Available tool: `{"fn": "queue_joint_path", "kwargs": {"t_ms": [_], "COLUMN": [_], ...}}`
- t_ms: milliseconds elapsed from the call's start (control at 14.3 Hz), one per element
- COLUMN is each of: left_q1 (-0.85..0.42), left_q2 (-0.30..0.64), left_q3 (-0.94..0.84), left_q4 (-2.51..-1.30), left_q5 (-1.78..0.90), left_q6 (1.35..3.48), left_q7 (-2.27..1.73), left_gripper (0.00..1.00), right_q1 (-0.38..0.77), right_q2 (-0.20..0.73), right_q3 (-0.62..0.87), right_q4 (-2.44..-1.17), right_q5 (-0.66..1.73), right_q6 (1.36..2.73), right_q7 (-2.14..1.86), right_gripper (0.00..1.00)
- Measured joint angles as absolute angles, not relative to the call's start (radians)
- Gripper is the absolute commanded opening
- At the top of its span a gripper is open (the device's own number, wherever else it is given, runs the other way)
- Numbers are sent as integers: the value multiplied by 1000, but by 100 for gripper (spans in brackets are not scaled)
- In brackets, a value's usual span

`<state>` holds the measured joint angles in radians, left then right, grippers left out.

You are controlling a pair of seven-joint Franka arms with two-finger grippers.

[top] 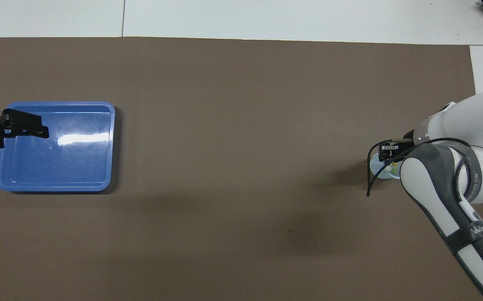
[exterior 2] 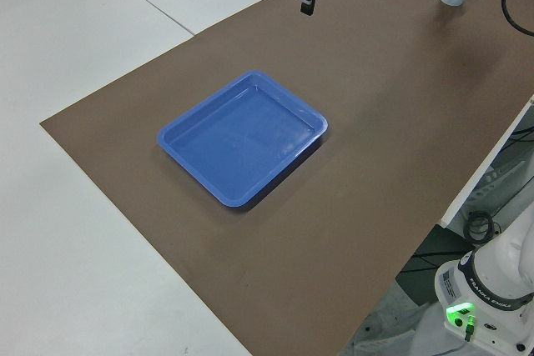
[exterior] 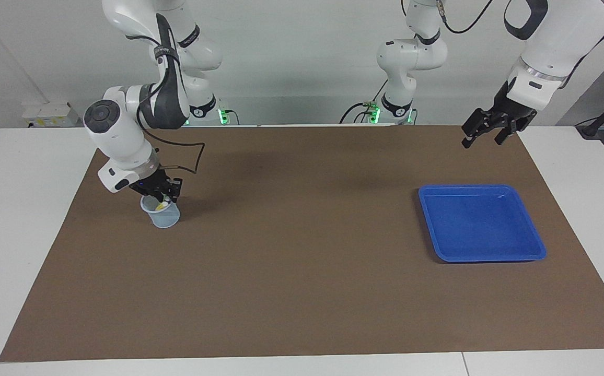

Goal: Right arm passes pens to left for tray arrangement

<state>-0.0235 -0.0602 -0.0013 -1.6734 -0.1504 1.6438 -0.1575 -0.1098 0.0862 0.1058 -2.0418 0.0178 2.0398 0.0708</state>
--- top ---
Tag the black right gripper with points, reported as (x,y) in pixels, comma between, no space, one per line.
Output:
(405,144)

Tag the yellow marker pen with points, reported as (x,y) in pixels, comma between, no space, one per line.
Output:
(393,171)

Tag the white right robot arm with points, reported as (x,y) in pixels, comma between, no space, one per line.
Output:
(467,121)

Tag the blue plastic tray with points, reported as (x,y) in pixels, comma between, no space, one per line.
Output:
(57,167)

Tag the brown table mat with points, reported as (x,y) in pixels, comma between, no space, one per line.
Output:
(224,104)

